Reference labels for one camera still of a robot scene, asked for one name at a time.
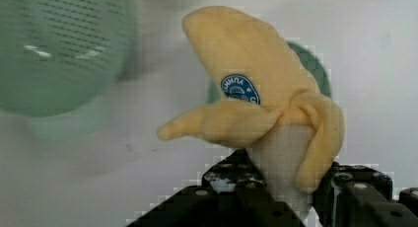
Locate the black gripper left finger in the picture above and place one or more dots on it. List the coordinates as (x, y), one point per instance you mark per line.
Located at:
(232, 193)

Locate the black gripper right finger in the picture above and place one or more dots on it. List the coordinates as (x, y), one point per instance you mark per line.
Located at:
(359, 196)

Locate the yellow plush peeled banana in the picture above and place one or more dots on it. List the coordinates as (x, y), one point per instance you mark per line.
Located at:
(270, 104)

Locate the green perforated colander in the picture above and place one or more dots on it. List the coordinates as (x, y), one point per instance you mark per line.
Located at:
(58, 57)

